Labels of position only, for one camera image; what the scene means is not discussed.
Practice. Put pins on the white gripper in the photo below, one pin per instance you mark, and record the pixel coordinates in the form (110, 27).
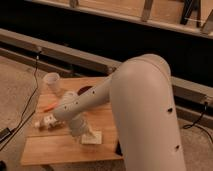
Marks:
(79, 127)

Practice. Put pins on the white sponge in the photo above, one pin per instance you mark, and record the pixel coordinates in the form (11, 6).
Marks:
(92, 138)

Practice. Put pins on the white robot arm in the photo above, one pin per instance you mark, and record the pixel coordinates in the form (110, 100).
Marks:
(142, 102)

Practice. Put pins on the dark ceramic bowl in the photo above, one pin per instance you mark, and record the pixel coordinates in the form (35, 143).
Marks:
(83, 89)

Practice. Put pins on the clear plastic bottle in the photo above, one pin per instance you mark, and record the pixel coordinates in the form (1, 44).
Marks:
(48, 122)

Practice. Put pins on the orange carrot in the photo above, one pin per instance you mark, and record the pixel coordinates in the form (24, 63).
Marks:
(50, 107)

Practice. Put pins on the black rectangular device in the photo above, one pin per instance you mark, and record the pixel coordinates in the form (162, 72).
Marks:
(118, 149)

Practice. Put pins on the translucent plastic cup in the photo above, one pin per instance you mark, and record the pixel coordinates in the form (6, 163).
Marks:
(52, 80)

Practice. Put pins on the black box on floor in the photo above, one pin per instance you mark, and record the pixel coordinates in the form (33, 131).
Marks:
(4, 133)

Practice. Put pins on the grey metal rail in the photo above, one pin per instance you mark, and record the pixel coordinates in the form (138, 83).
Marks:
(184, 89)

